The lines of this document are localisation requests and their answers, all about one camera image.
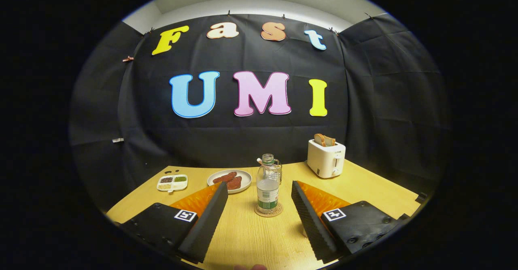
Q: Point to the brown meat piece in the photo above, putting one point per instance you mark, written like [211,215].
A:
[224,177]
[234,183]

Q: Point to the white round plate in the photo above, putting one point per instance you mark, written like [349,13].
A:
[245,179]

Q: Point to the white toaster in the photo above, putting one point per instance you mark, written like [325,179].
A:
[323,162]

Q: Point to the clear plastic juice bottle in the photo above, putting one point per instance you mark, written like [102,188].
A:
[268,193]

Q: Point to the toast slice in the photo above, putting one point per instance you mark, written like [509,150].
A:
[319,139]
[329,142]

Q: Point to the white divided condiment dish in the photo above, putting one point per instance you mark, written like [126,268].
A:
[172,186]

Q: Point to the round cork coaster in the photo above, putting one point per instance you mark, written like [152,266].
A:
[259,213]

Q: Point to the black backdrop cloth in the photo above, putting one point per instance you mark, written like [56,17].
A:
[226,140]

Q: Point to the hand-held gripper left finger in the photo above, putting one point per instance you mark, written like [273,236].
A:
[204,225]

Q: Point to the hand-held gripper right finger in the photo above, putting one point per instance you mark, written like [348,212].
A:
[311,225]

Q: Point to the wooden table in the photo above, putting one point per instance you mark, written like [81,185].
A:
[259,241]

